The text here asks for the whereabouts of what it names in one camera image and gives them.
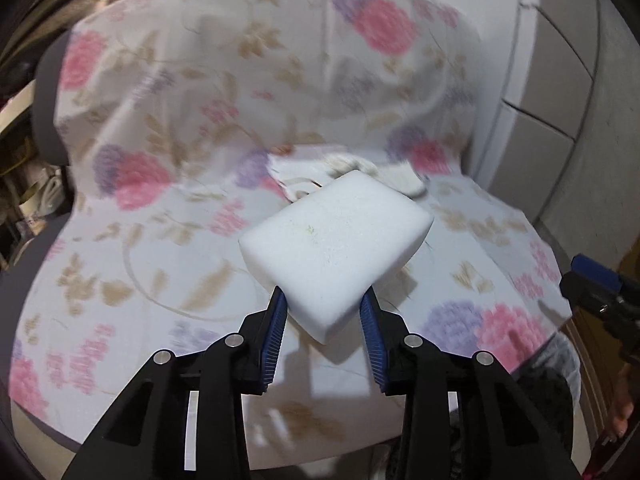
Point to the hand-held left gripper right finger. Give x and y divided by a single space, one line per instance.
372 340

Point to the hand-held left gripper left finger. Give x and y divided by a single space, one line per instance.
275 340

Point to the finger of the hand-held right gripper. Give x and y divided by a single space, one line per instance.
597 272
590 300

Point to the white foam block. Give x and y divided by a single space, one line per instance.
335 245

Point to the person's right hand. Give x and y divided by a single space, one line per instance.
625 400

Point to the white crumpled tissue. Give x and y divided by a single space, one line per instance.
310 170

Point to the white cabinet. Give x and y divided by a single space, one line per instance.
575 85

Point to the floral printed cloth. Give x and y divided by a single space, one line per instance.
200 110

